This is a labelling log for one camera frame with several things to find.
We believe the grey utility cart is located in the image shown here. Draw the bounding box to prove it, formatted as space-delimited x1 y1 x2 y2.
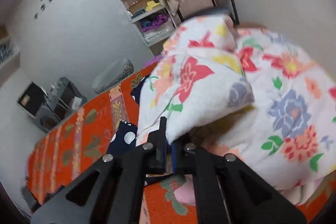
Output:
34 77 87 133

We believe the white storage shelf unit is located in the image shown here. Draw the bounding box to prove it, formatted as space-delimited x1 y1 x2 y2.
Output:
119 0 176 48

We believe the navy polka dot garment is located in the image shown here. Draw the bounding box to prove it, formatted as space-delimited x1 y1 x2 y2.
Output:
106 73 148 156

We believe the black open case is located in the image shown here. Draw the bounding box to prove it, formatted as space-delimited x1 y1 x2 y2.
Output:
17 82 46 118

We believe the grey round floor cushion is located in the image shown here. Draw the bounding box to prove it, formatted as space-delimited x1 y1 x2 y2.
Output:
92 58 134 94

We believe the white floral garment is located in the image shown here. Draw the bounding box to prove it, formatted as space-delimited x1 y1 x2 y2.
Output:
136 15 335 205

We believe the orange patterned bed blanket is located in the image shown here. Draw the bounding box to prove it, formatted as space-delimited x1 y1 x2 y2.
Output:
26 63 336 224

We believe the white wall shelf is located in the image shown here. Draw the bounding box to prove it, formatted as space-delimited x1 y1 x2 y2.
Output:
0 25 21 86

